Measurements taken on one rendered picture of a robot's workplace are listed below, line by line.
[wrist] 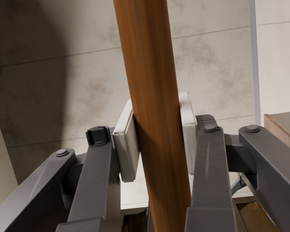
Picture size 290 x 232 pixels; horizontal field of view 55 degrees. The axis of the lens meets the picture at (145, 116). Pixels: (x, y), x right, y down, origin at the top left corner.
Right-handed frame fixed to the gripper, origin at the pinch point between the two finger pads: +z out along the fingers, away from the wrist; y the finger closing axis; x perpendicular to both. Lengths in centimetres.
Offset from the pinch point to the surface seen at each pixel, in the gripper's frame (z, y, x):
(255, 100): 362, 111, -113
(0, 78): 364, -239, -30
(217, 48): 366, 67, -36
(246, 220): 135, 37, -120
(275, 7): 301, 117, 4
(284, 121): 153, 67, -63
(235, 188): 87, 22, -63
